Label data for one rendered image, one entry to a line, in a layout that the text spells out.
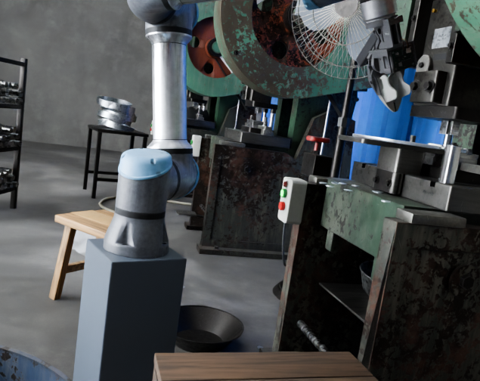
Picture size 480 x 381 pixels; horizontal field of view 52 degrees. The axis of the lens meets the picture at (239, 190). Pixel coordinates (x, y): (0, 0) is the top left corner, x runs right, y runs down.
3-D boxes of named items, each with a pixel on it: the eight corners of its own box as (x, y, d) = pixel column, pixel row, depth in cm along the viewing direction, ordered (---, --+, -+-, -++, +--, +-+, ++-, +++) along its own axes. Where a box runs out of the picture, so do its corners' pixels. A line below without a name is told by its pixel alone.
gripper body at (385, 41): (390, 76, 106) (379, 20, 103) (368, 78, 114) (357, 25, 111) (419, 66, 108) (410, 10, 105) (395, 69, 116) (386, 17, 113)
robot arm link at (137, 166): (103, 205, 110) (109, 146, 108) (134, 199, 123) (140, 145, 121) (150, 216, 107) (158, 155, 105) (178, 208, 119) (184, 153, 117)
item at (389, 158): (354, 190, 121) (363, 136, 119) (329, 181, 134) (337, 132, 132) (438, 199, 128) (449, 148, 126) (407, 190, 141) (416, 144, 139)
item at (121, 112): (91, 198, 380) (101, 95, 369) (80, 187, 420) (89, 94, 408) (140, 200, 400) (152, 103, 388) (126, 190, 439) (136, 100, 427)
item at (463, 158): (447, 168, 126) (450, 150, 126) (411, 160, 140) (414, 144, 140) (475, 171, 129) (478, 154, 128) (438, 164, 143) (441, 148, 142)
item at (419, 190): (446, 212, 110) (451, 186, 110) (349, 179, 153) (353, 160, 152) (548, 221, 119) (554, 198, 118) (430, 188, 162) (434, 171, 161)
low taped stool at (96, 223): (46, 298, 189) (54, 213, 184) (95, 285, 210) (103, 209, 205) (107, 329, 171) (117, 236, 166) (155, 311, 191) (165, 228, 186)
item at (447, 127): (447, 134, 130) (450, 120, 130) (436, 133, 135) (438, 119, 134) (457, 135, 131) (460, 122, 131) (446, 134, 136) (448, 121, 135)
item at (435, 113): (453, 128, 122) (457, 106, 121) (405, 124, 141) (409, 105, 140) (504, 137, 126) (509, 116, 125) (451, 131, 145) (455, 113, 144)
